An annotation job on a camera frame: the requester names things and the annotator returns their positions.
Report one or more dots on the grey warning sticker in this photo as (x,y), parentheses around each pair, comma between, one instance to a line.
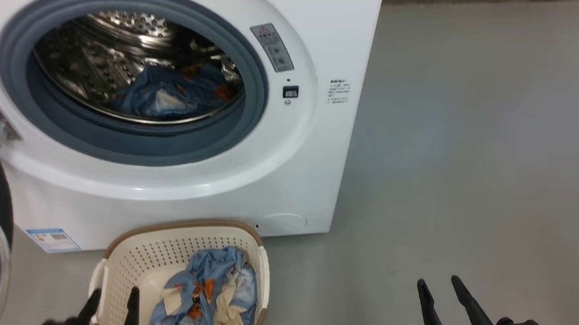
(272,46)

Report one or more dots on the cream white garment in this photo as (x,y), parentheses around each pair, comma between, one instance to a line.
(228,313)

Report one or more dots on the blue energy label sticker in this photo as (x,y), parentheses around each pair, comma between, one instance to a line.
(52,239)

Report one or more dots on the small printed text label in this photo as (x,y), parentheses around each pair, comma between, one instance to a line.
(339,91)

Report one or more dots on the cream perforated laundry basket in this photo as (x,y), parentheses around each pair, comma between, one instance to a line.
(145,259)

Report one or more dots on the blue cartoon print garment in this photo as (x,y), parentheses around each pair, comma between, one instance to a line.
(210,269)
(146,91)

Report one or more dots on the round white filter cover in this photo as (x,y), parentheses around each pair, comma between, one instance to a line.
(285,222)

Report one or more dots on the steel washing machine drum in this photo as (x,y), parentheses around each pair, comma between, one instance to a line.
(98,57)

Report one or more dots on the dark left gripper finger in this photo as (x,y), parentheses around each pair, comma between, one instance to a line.
(131,314)
(89,317)

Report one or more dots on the grey rubber door gasket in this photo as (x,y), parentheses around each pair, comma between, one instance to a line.
(118,140)

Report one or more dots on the black door latch socket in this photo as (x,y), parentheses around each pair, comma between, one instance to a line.
(290,91)

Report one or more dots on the white washing machine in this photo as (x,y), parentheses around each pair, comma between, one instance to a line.
(294,173)

